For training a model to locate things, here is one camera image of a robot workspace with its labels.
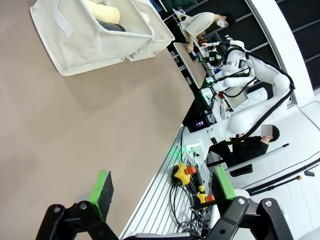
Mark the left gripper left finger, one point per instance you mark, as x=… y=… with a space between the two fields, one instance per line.
x=100 y=195

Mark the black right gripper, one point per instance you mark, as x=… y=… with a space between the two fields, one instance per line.
x=214 y=57

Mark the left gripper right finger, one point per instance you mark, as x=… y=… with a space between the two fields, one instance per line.
x=223 y=190

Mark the dark grey towel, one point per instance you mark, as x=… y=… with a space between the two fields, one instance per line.
x=112 y=27

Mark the yellow towel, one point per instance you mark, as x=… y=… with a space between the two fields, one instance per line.
x=105 y=13

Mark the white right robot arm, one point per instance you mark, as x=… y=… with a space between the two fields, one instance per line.
x=245 y=122

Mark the yellow emergency stop button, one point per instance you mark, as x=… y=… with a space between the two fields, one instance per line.
x=181 y=175
x=203 y=200

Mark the brown background table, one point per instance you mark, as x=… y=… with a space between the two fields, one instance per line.
x=192 y=67

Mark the person in beige top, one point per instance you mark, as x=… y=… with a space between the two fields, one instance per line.
x=200 y=22

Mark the seated person in black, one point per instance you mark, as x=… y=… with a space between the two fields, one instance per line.
x=245 y=150

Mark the aluminium pole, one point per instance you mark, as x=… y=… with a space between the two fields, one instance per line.
x=257 y=157

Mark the grey monitor screen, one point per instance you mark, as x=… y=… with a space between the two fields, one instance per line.
x=236 y=100

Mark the cream fabric basket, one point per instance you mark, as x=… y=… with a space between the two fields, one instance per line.
x=82 y=50
x=160 y=40

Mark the black pole on floor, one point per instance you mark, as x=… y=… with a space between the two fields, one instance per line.
x=282 y=178

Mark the black control box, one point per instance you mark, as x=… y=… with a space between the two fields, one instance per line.
x=198 y=123

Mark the small black floor object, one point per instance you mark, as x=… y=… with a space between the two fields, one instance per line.
x=309 y=173

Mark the aluminium rail platform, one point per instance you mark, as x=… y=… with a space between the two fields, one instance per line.
x=155 y=200

